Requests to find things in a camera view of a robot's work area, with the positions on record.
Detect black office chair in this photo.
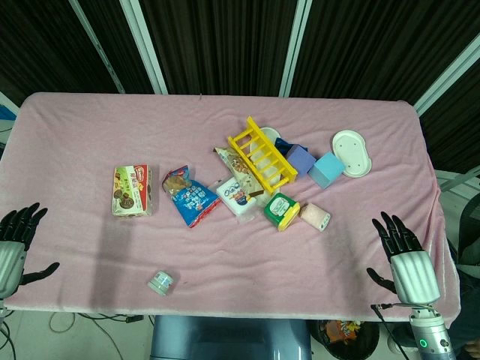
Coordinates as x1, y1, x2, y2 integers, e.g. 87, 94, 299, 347
456, 193, 480, 267

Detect floor cables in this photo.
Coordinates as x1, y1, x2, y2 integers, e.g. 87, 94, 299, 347
47, 311, 152, 360

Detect black bin with wrappers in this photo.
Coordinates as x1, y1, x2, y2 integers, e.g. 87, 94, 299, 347
313, 319, 380, 360

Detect green yellow lidded container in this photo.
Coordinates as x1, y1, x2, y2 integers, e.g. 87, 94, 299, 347
262, 192, 302, 233

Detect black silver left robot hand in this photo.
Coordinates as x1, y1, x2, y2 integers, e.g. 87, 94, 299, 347
0, 202, 61, 300

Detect white tissue pack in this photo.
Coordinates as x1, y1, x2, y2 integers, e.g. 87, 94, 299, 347
215, 177, 260, 223

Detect light blue foam cube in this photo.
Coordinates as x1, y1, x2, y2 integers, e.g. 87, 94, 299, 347
307, 151, 346, 190

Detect pink wrapped roll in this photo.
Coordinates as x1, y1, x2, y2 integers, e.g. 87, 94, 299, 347
298, 202, 332, 233

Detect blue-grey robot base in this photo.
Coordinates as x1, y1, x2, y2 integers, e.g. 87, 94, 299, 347
148, 314, 313, 360

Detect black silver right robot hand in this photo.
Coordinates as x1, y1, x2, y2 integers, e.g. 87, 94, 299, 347
366, 211, 442, 304

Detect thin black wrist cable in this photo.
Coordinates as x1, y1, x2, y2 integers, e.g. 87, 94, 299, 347
370, 301, 416, 313

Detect cookie box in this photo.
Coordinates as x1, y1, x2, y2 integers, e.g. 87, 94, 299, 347
110, 163, 155, 218

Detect pink tablecloth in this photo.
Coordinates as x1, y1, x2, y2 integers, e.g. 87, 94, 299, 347
0, 91, 461, 324

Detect dark blue wrapper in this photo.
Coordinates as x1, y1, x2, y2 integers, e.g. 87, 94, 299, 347
274, 136, 311, 155

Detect purple foam cube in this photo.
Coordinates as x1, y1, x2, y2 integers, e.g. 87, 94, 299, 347
286, 143, 318, 179

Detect blue red snack bag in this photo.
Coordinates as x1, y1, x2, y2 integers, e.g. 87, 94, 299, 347
161, 164, 223, 229

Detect large white oval soap dish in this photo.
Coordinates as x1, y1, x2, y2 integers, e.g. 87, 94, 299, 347
330, 129, 374, 179

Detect white partition frame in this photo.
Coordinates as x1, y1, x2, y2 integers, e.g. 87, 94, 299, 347
68, 0, 126, 94
118, 0, 169, 95
413, 32, 480, 116
278, 0, 314, 98

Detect yellow plastic rack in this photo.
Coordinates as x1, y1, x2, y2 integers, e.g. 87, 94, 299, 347
226, 115, 299, 195

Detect brown beige snack bag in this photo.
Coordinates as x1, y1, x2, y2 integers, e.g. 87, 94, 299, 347
213, 145, 266, 198

